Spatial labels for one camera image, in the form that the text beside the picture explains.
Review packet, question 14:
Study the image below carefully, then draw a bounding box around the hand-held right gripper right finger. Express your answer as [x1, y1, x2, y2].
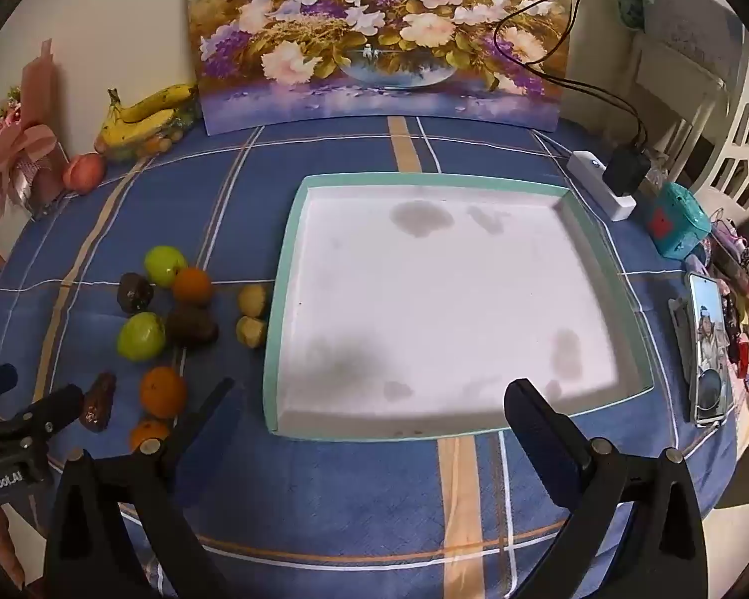
[504, 378, 709, 599]

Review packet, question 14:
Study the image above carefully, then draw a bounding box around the pile of small accessories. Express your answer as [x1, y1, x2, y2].
[708, 209, 749, 397]

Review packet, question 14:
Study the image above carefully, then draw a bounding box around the yellow banana bunch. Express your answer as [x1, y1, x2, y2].
[96, 83, 201, 149]

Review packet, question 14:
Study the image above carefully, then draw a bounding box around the orange tangerine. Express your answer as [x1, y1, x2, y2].
[172, 267, 214, 308]
[129, 418, 172, 453]
[138, 366, 188, 420]

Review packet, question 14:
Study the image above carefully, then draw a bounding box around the blue plaid tablecloth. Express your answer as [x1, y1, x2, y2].
[0, 115, 741, 599]

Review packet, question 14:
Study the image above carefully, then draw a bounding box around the black charger cable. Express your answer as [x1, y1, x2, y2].
[493, 0, 651, 157]

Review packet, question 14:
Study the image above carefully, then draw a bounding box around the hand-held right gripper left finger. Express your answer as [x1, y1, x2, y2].
[43, 377, 238, 599]

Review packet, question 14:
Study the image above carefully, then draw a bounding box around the white tray with teal rim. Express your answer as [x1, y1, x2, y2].
[263, 175, 655, 444]

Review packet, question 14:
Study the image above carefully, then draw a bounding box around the teal plastic box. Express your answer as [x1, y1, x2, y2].
[648, 182, 709, 260]

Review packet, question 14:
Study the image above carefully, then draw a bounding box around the green apple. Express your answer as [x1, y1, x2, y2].
[144, 245, 187, 288]
[116, 312, 166, 361]

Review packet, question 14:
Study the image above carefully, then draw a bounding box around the grey cloth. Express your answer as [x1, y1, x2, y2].
[646, 0, 747, 72]

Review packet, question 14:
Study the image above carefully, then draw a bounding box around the smartphone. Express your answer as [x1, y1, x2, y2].
[687, 271, 734, 428]

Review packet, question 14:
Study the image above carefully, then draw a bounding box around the small tan kiwi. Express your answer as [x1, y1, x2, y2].
[237, 284, 269, 318]
[235, 315, 268, 347]

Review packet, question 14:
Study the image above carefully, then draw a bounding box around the white wooden chair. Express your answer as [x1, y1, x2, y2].
[627, 31, 728, 166]

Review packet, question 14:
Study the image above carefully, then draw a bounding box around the white power strip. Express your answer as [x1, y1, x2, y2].
[567, 150, 638, 221]

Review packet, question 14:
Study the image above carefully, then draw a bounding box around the long dark brown avocado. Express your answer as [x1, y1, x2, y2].
[79, 372, 117, 433]

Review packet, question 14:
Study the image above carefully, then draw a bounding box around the black charger adaptor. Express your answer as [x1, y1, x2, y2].
[602, 145, 652, 197]

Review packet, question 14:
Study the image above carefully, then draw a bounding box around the flower painting canvas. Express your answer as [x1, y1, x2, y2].
[186, 0, 574, 136]

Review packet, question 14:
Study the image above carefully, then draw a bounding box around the pink wrapped bouquet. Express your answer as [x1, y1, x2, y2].
[0, 40, 69, 221]

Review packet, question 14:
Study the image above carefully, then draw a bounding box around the red apple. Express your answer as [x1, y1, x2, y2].
[62, 153, 107, 192]

